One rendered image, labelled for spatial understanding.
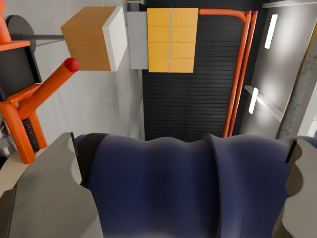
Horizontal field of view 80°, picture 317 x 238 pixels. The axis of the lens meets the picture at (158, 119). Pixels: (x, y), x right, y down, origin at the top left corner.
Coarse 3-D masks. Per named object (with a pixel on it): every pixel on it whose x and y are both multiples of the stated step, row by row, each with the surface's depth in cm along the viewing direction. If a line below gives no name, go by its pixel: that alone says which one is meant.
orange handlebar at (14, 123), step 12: (0, 0) 29; (0, 12) 29; (0, 24) 29; (0, 36) 30; (0, 108) 31; (12, 108) 32; (12, 120) 32; (36, 120) 38; (12, 132) 33; (24, 132) 34; (36, 132) 38; (24, 144) 35; (24, 156) 36
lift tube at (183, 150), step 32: (96, 160) 35; (128, 160) 34; (160, 160) 34; (192, 160) 35; (96, 192) 32; (128, 192) 32; (160, 192) 32; (192, 192) 32; (128, 224) 32; (160, 224) 32; (192, 224) 32
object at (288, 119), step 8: (312, 32) 437; (312, 40) 434; (312, 48) 436; (304, 56) 460; (312, 56) 439; (304, 64) 458; (312, 64) 443; (304, 72) 461; (296, 80) 486; (304, 80) 464; (296, 88) 485; (304, 88) 469; (296, 96) 488; (288, 104) 516; (296, 104) 493; (288, 112) 516; (296, 112) 499; (288, 120) 520; (280, 128) 549; (288, 128) 525; (280, 136) 551; (288, 136) 532
